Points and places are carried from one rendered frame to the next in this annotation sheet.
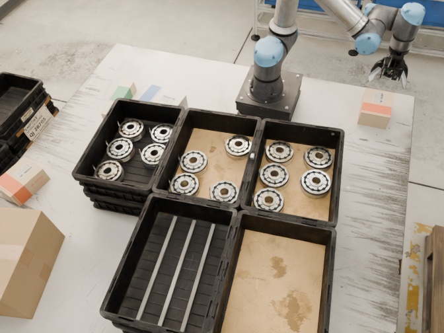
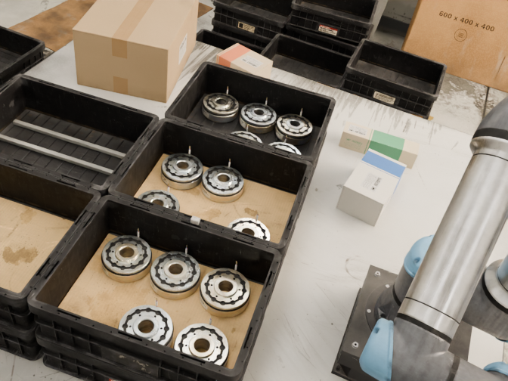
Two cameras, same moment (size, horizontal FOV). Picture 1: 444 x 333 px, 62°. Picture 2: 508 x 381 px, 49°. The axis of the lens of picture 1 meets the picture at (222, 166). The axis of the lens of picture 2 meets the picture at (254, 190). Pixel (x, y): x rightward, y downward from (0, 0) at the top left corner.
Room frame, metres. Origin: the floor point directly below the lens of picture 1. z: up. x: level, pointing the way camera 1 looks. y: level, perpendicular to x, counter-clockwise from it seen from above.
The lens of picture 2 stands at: (0.74, -0.90, 1.80)
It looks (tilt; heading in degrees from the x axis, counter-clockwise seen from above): 44 degrees down; 80
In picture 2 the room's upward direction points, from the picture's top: 11 degrees clockwise
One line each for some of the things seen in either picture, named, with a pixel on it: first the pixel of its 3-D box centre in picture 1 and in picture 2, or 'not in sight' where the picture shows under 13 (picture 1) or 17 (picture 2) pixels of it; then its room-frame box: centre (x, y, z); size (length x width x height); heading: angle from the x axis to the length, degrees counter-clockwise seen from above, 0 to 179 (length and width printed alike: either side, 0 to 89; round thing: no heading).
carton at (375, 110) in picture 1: (375, 108); not in sight; (1.12, -0.70, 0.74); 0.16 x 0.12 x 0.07; 156
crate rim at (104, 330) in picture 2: (295, 168); (162, 278); (0.72, -0.25, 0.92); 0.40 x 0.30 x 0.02; 161
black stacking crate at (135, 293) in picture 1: (176, 265); (60, 147); (0.44, 0.17, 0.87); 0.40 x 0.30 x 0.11; 161
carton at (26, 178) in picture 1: (22, 181); (243, 66); (0.92, 0.82, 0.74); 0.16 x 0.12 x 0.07; 141
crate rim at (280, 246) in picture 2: (210, 154); (215, 180); (0.81, 0.04, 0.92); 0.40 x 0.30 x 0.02; 161
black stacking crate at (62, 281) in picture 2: (293, 176); (162, 294); (0.72, -0.25, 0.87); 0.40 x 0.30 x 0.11; 161
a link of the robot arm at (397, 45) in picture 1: (402, 41); not in sight; (1.10, -0.70, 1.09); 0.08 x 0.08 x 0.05
